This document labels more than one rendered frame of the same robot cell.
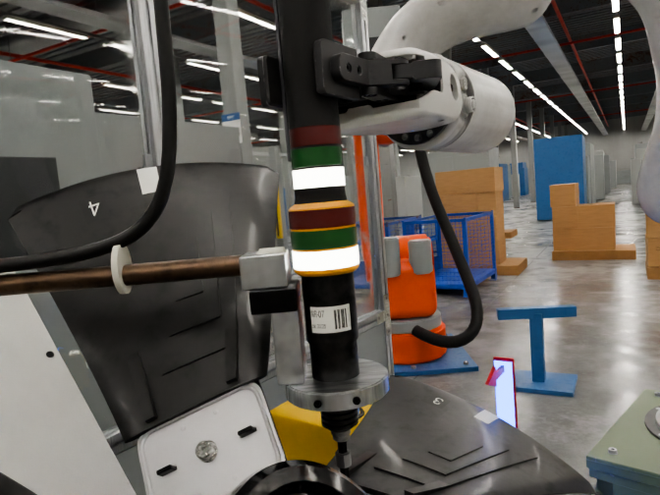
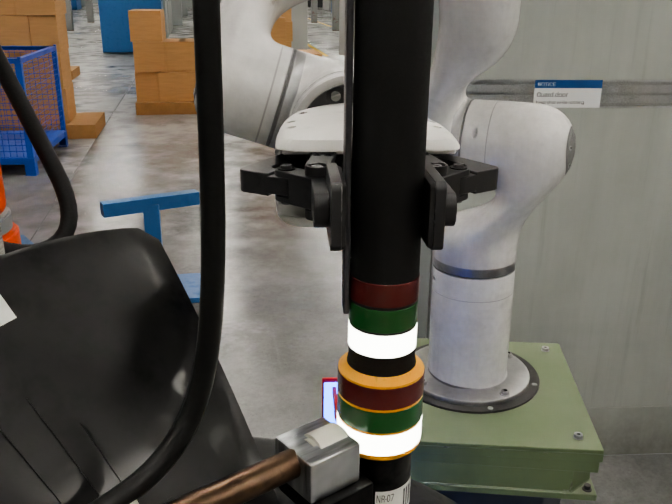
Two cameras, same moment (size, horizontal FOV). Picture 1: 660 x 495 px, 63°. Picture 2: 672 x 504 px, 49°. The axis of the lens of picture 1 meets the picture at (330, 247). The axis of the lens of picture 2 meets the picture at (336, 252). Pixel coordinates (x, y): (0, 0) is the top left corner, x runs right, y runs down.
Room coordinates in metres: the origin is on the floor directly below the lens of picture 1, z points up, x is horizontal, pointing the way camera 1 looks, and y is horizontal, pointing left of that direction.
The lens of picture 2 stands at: (0.12, 0.23, 1.58)
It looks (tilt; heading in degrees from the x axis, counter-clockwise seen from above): 20 degrees down; 320
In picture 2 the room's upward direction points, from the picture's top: 1 degrees clockwise
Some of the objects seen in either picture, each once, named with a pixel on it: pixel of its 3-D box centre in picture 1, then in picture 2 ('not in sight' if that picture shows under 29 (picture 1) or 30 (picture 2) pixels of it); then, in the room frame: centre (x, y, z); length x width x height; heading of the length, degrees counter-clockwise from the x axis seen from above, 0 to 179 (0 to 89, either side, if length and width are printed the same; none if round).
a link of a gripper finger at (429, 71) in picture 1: (409, 82); (430, 169); (0.39, -0.07, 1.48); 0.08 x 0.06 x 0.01; 24
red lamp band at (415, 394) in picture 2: (322, 217); (380, 377); (0.35, 0.00, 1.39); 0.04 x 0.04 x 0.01
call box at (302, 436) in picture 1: (325, 439); not in sight; (0.82, 0.03, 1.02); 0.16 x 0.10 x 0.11; 54
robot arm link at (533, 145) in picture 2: not in sight; (501, 187); (0.73, -0.58, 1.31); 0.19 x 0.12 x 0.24; 27
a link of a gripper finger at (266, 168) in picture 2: not in sight; (301, 170); (0.43, -0.01, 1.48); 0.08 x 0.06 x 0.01; 85
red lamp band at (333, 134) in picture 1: (315, 137); (384, 282); (0.35, 0.00, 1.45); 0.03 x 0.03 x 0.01
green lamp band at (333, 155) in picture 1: (316, 158); (383, 307); (0.35, 0.00, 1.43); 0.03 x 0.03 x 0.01
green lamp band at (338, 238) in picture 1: (323, 237); (379, 399); (0.35, 0.00, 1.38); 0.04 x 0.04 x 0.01
